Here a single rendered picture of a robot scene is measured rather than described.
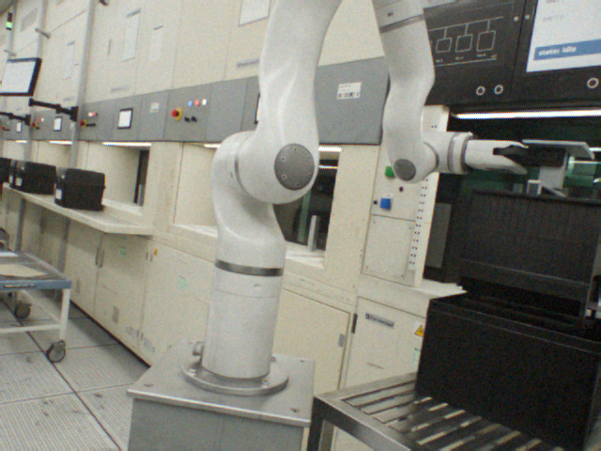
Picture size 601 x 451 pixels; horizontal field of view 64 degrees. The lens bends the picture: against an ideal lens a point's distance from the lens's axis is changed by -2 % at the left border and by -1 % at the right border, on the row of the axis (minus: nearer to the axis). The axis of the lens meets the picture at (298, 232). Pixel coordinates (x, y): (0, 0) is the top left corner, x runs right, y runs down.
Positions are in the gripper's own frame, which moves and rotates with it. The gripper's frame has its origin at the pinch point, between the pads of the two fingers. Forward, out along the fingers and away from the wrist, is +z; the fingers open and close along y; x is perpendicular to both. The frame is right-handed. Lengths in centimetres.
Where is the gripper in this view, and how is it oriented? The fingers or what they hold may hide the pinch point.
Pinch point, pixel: (554, 159)
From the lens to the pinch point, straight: 99.7
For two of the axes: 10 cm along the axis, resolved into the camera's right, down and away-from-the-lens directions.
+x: 1.5, -9.9, -0.6
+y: -6.1, -0.5, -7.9
